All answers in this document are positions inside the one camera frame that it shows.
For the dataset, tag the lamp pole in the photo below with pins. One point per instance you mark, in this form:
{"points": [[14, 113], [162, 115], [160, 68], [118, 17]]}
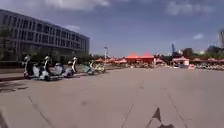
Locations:
{"points": [[105, 53]]}

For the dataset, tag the row of red-roofed stalls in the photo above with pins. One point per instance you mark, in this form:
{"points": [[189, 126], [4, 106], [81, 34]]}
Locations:
{"points": [[140, 58]]}

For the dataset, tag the grey paved plaza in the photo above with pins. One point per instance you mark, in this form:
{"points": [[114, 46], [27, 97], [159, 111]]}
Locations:
{"points": [[110, 95]]}

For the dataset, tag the row of parked scooters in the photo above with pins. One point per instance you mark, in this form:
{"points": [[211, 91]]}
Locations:
{"points": [[45, 71]]}

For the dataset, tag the large grey glass building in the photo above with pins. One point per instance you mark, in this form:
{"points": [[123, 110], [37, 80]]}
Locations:
{"points": [[40, 35]]}

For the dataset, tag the row of distant trees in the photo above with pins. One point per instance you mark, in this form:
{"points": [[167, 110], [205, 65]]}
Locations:
{"points": [[213, 51]]}

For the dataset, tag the distant tall building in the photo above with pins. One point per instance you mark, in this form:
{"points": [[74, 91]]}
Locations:
{"points": [[221, 38]]}

